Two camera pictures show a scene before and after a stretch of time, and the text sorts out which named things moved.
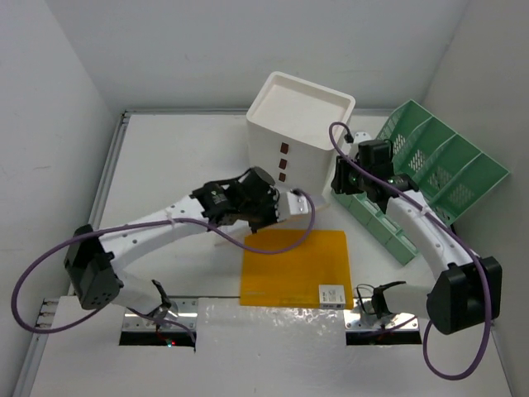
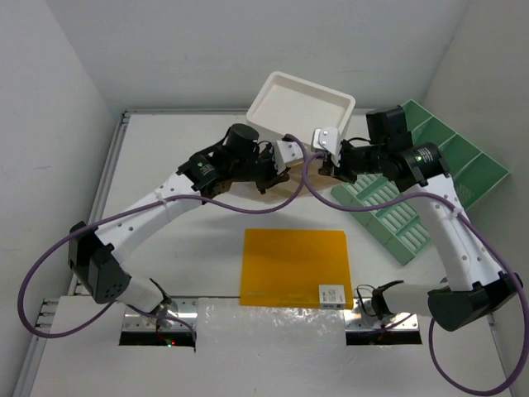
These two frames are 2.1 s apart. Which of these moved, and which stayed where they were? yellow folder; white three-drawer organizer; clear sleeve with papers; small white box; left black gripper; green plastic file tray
Moved: clear sleeve with papers; left black gripper
Stayed: yellow folder; white three-drawer organizer; green plastic file tray; small white box
